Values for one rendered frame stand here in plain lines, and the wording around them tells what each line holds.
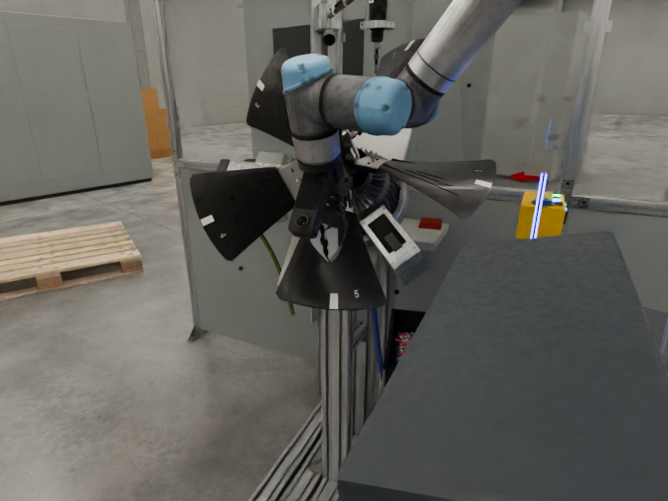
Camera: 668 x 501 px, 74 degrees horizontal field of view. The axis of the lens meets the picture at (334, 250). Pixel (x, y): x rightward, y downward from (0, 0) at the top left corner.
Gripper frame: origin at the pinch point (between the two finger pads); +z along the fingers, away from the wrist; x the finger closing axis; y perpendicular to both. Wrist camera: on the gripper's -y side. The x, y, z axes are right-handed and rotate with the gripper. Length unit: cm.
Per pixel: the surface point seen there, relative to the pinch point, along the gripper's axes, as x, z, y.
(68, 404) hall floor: 141, 108, -7
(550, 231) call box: -39, 16, 42
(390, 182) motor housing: -0.4, 3.1, 35.8
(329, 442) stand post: 14, 86, 6
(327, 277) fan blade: 1.8, 6.8, 1.7
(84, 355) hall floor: 168, 117, 20
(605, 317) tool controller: -37, -35, -39
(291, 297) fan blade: 6.7, 7.5, -5.1
